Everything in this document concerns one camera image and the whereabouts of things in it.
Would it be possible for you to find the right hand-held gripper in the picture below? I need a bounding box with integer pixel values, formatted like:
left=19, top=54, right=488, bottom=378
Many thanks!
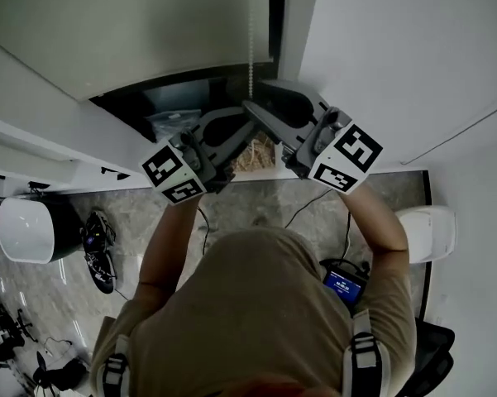
left=241, top=79, right=385, bottom=196

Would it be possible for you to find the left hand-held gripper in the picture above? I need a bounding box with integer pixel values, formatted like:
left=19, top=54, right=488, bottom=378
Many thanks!
left=139, top=105, right=260, bottom=207

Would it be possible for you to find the white bead chain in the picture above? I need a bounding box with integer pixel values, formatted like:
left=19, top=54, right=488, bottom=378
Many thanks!
left=245, top=0, right=258, bottom=99

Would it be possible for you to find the white roller blind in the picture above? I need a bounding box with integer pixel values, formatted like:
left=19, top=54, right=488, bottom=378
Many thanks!
left=0, top=0, right=276, bottom=103

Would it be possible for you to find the person's right forearm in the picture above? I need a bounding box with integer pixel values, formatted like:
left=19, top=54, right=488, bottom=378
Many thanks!
left=337, top=182, right=411, bottom=272

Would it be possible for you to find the person's left forearm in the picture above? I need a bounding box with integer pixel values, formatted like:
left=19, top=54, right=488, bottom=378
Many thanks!
left=135, top=200, right=199, bottom=305

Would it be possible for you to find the beige straw bundle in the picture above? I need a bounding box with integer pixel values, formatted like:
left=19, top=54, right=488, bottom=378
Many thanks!
left=233, top=138, right=279, bottom=173

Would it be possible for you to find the clear plastic bag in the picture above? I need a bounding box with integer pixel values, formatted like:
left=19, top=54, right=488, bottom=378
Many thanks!
left=142, top=109, right=203, bottom=142

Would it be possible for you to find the small black angular device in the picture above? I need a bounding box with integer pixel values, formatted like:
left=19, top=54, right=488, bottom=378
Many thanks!
left=100, top=165, right=131, bottom=181

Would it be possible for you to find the blue screen handheld device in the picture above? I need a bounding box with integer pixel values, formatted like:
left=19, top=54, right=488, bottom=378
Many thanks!
left=320, top=258, right=371, bottom=318

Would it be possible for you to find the person's beige shirt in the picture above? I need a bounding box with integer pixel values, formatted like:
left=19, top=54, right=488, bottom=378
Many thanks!
left=88, top=226, right=418, bottom=397

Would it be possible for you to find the white rounded bin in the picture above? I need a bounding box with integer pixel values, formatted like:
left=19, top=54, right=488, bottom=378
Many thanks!
left=394, top=206, right=457, bottom=264

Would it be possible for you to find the black wheeled stand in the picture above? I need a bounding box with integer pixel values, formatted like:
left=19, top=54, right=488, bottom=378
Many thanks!
left=0, top=295, right=36, bottom=371

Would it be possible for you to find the black floor equipment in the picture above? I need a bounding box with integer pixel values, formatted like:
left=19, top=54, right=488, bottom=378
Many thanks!
left=31, top=352, right=88, bottom=393

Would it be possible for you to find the black mesh office chair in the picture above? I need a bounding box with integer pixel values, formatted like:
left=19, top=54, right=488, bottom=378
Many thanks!
left=413, top=316, right=456, bottom=397

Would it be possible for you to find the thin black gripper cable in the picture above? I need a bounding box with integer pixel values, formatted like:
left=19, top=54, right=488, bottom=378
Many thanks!
left=196, top=206, right=212, bottom=256

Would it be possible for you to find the black power cable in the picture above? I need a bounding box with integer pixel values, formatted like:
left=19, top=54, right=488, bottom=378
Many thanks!
left=283, top=187, right=335, bottom=229

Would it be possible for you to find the black window frame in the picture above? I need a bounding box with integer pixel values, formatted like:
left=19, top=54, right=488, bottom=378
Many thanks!
left=88, top=0, right=289, bottom=145

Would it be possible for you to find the black wired floor device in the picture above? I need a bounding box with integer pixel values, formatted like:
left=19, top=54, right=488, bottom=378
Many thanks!
left=81, top=209, right=119, bottom=294

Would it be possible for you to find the thin gray wall cable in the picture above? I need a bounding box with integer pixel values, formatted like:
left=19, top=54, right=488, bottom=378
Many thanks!
left=400, top=97, right=497, bottom=165

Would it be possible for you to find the white black shoulder strap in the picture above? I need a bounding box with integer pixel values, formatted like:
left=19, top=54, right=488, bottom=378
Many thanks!
left=102, top=335, right=133, bottom=397
left=342, top=310, right=384, bottom=397

